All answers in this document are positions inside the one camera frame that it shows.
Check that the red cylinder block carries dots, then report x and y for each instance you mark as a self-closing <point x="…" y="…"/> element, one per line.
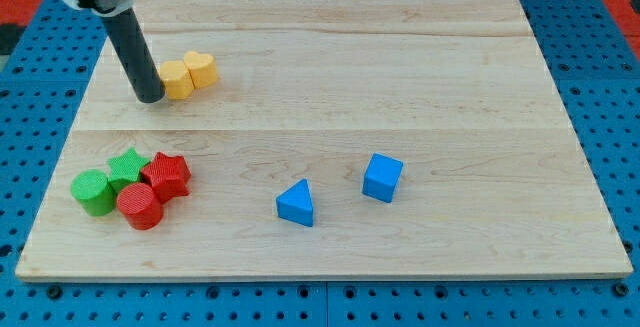
<point x="140" y="206"/>

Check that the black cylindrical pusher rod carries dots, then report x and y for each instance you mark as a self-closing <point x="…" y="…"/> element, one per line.
<point x="128" y="40"/>

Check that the green star block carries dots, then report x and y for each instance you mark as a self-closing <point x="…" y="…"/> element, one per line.
<point x="125" y="169"/>

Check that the light wooden board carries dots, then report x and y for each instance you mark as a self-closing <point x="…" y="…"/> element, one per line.
<point x="495" y="185"/>

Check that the red star block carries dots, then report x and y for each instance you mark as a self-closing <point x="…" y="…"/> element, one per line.
<point x="168" y="176"/>

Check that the yellow hexagon block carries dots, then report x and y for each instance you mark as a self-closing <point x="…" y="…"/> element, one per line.
<point x="176" y="79"/>

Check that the green cylinder block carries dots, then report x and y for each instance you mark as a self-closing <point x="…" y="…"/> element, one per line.
<point x="92" y="190"/>

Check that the blue cube block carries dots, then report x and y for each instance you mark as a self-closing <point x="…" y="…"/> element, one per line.
<point x="381" y="177"/>

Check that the yellow heart block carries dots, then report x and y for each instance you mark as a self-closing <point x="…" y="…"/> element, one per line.
<point x="202" y="68"/>

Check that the blue triangle block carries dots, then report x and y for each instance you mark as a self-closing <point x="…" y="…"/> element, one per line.
<point x="295" y="204"/>

